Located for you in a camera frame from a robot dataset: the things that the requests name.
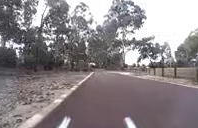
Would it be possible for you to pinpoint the pale concrete kerb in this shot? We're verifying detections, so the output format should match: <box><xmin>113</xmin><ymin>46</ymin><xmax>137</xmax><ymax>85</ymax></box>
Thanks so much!
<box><xmin>107</xmin><ymin>70</ymin><xmax>198</xmax><ymax>92</ymax></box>
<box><xmin>18</xmin><ymin>71</ymin><xmax>95</xmax><ymax>128</ymax></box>

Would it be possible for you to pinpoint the dry grass verge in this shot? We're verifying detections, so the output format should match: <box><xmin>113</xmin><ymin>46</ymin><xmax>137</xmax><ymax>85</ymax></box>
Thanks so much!
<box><xmin>118</xmin><ymin>66</ymin><xmax>198</xmax><ymax>90</ymax></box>

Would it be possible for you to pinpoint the row of trees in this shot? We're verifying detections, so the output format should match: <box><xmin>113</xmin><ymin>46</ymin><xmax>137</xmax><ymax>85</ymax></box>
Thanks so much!
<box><xmin>0</xmin><ymin>0</ymin><xmax>148</xmax><ymax>73</ymax></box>

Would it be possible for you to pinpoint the post and wire fence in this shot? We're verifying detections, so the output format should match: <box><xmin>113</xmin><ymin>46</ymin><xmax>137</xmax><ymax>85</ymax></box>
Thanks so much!
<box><xmin>133</xmin><ymin>65</ymin><xmax>198</xmax><ymax>85</ymax></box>

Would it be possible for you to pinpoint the reddish asphalt path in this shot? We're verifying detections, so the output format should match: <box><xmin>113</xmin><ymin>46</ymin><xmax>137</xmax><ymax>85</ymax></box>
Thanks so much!
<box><xmin>33</xmin><ymin>69</ymin><xmax>198</xmax><ymax>128</ymax></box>

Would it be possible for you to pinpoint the robot's own part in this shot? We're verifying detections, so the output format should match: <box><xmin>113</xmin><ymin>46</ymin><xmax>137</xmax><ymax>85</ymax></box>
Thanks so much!
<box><xmin>123</xmin><ymin>116</ymin><xmax>138</xmax><ymax>128</ymax></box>
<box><xmin>56</xmin><ymin>115</ymin><xmax>72</xmax><ymax>128</ymax></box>

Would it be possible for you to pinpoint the group of trees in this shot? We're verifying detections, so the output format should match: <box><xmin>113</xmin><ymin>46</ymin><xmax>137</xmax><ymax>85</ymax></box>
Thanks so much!
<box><xmin>136</xmin><ymin>21</ymin><xmax>198</xmax><ymax>69</ymax></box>

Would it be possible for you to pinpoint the leaf-strewn dirt verge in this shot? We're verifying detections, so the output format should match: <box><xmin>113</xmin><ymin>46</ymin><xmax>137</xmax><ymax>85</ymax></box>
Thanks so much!
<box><xmin>0</xmin><ymin>68</ymin><xmax>92</xmax><ymax>128</ymax></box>

